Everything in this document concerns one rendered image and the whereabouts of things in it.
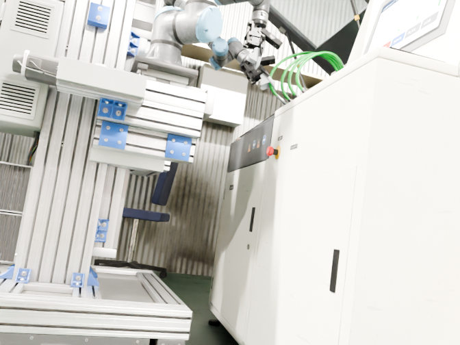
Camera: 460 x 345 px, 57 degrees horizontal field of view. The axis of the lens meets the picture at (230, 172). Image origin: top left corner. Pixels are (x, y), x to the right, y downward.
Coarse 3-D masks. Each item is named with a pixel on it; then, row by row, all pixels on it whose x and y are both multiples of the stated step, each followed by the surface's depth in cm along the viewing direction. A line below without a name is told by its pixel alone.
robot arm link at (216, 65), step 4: (228, 52) 215; (212, 56) 217; (228, 56) 215; (232, 56) 216; (212, 60) 215; (216, 60) 212; (224, 60) 211; (228, 60) 217; (232, 60) 220; (212, 64) 216; (216, 64) 215; (220, 64) 216; (224, 64) 217; (216, 68) 217
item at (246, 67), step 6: (246, 60) 213; (240, 66) 214; (246, 66) 213; (252, 66) 210; (258, 66) 210; (246, 72) 211; (252, 72) 209; (258, 72) 210; (252, 78) 209; (258, 78) 213; (252, 84) 215
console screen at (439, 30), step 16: (400, 0) 148; (416, 0) 137; (432, 0) 127; (448, 0) 118; (384, 16) 156; (400, 16) 143; (416, 16) 132; (432, 16) 123; (448, 16) 115; (384, 32) 150; (400, 32) 138; (416, 32) 128; (432, 32) 120; (368, 48) 158; (400, 48) 134; (416, 48) 125
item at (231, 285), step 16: (240, 176) 200; (256, 176) 175; (224, 192) 227; (240, 192) 195; (256, 192) 171; (224, 208) 222; (240, 208) 191; (256, 208) 168; (224, 224) 216; (240, 224) 187; (256, 224) 165; (224, 240) 211; (240, 240) 182; (224, 256) 206; (240, 256) 179; (224, 272) 201; (240, 272) 175; (224, 288) 196; (240, 288) 171; (224, 304) 192; (240, 304) 168; (240, 320) 164
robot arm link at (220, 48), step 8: (168, 0) 209; (176, 0) 205; (184, 0) 205; (184, 8) 205; (216, 40) 201; (224, 40) 201; (216, 48) 200; (224, 48) 200; (216, 56) 207; (224, 56) 206
